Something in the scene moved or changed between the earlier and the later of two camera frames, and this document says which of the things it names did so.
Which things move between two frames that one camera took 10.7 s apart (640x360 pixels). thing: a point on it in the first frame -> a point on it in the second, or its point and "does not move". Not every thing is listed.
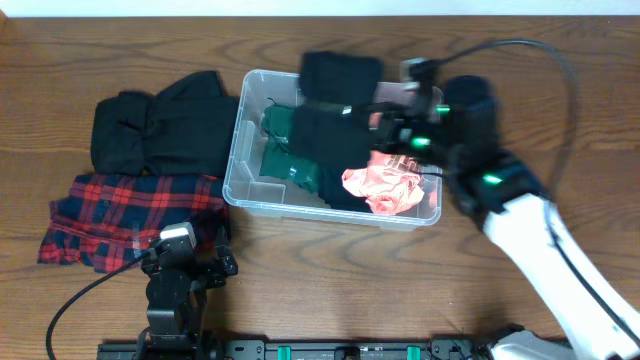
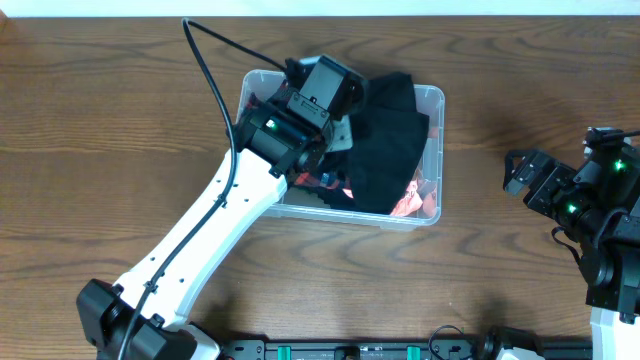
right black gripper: (393, 119) -> (562, 179)
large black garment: (188, 129) -> (388, 137)
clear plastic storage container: (298, 153) does not move
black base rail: (293, 350) does not move
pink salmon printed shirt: (390, 183) -> (419, 199)
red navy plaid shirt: (108, 219) -> (317, 180)
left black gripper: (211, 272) -> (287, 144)
